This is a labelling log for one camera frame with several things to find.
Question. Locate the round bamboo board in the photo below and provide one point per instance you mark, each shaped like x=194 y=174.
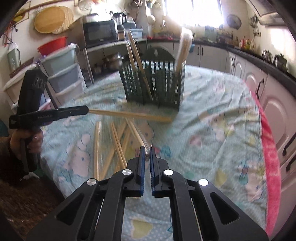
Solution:
x=53 y=20

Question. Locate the blue storage box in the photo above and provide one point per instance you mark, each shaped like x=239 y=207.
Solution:
x=137 y=33

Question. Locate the red plastic basin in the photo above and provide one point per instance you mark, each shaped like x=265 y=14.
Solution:
x=52 y=46

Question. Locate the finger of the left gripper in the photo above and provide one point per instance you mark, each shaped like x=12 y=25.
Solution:
x=72 y=111

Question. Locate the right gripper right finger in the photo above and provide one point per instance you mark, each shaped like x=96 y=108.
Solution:
x=199 y=210

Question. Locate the green plastic utensil basket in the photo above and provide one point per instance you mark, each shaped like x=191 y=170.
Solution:
x=166 y=85

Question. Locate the plastic drawer tower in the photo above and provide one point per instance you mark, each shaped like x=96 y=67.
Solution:
x=65 y=79

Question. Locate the black microwave oven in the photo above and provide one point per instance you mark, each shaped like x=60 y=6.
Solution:
x=97 y=33

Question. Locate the wall ventilation fan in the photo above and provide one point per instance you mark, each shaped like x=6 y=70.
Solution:
x=234 y=21

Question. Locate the black blender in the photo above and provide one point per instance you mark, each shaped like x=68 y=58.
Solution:
x=120 y=19

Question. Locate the wrapped chopsticks in basket right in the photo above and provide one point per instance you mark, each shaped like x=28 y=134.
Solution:
x=185 y=43

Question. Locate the stainless steel pot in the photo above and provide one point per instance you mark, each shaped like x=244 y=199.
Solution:
x=113 y=62

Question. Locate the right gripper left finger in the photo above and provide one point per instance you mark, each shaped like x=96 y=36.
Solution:
x=95 y=210

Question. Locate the chopsticks pair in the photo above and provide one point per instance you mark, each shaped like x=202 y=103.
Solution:
x=116 y=134
x=125 y=114
x=96 y=150
x=139 y=61
x=137 y=134

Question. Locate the pink towel blanket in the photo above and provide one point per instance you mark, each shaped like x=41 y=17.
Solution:
x=270 y=166

